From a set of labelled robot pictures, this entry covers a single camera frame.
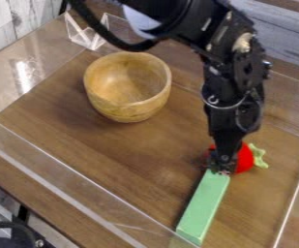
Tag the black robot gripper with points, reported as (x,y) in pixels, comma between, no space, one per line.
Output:
(232,119)

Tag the red felt strawberry toy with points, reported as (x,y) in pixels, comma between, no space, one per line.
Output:
(250,157)

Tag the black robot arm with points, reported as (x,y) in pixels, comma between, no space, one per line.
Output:
(219,32)

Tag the green rectangular block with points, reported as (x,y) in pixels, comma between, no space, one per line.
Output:
(198,216)

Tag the wooden bowl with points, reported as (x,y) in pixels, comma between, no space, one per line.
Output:
(127,86)

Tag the black table clamp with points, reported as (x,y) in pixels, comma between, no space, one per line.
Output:
(24,234)

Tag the clear acrylic tray wall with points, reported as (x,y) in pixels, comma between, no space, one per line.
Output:
(83,210)

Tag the clear acrylic corner bracket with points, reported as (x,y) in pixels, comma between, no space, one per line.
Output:
(84,37)

